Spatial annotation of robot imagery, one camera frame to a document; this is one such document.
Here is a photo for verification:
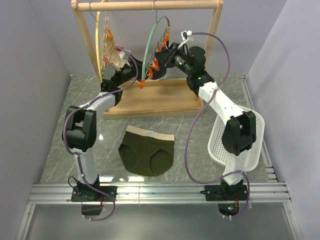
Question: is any aluminium mounting rail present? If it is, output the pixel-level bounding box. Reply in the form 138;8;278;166
14;159;303;240

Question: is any wooden clothes rack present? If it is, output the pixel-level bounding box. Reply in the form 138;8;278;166
71;0;224;119

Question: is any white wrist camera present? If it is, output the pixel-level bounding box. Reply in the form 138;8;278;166
178;30;194;49
116;46;130;65

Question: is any white perforated plastic basket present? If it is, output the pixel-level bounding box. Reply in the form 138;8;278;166
207;110;265;172

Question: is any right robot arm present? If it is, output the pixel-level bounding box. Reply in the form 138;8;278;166
154;43;257;201

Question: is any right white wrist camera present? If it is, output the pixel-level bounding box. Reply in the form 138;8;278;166
178;30;194;49

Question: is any orange clip on yellow hanger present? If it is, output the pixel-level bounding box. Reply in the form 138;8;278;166
106;27;114;40

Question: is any navy blue underwear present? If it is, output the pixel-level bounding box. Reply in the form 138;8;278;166
151;65;167;80

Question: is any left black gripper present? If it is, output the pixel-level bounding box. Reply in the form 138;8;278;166
115;55;158;87

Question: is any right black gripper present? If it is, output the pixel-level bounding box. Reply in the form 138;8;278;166
152;43;193;77

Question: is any end orange clip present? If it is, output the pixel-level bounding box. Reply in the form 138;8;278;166
138;80;146;89

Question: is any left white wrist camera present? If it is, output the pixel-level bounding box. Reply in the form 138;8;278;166
116;46;130;65

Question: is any green wire hanger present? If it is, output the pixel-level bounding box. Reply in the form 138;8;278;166
141;0;171;80

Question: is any olive green underwear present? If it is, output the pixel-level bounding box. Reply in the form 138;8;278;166
118;125;175;177

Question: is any beige underwear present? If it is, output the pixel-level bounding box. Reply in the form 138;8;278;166
101;33;125;71

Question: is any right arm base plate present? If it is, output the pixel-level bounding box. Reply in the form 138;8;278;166
200;184;250;202

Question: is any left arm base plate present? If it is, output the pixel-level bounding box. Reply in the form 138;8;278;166
70;185;118;202

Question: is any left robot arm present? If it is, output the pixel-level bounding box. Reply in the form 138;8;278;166
62;55;143;201

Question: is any yellow plastic hanger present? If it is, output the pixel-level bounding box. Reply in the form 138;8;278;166
88;0;103;82

